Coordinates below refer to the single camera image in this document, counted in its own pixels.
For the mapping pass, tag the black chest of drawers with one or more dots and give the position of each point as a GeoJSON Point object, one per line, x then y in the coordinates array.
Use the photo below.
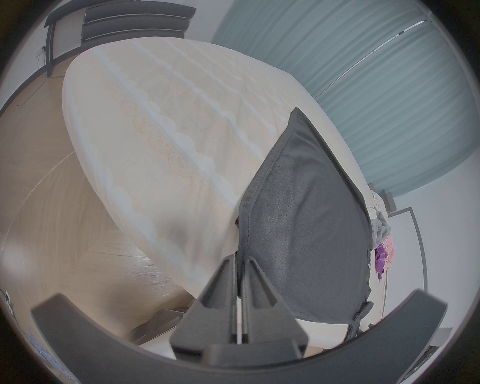
{"type": "Point", "coordinates": [131, 22]}

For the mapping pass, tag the bed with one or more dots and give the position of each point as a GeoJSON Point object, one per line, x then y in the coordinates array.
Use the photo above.
{"type": "Point", "coordinates": [168, 131]}

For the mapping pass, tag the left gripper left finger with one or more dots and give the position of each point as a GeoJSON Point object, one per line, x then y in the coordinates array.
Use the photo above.
{"type": "Point", "coordinates": [213, 315]}

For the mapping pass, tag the purple garment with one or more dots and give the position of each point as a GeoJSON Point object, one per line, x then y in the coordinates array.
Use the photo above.
{"type": "Point", "coordinates": [381, 260]}

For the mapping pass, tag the pink garment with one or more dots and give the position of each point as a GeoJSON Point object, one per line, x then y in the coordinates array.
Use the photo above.
{"type": "Point", "coordinates": [392, 249]}

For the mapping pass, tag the black garment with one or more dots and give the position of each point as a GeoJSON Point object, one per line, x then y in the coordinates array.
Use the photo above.
{"type": "Point", "coordinates": [307, 225]}

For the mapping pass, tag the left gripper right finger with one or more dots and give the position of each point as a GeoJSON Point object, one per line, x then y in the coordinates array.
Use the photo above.
{"type": "Point", "coordinates": [262, 318]}

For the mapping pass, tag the blue-green curtain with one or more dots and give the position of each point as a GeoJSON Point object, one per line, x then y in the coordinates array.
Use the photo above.
{"type": "Point", "coordinates": [300, 37]}
{"type": "Point", "coordinates": [412, 131]}

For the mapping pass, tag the white garment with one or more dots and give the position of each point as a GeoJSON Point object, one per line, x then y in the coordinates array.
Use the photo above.
{"type": "Point", "coordinates": [377, 208]}

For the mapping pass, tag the grey garment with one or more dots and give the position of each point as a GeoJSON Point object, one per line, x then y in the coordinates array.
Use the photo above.
{"type": "Point", "coordinates": [381, 230]}

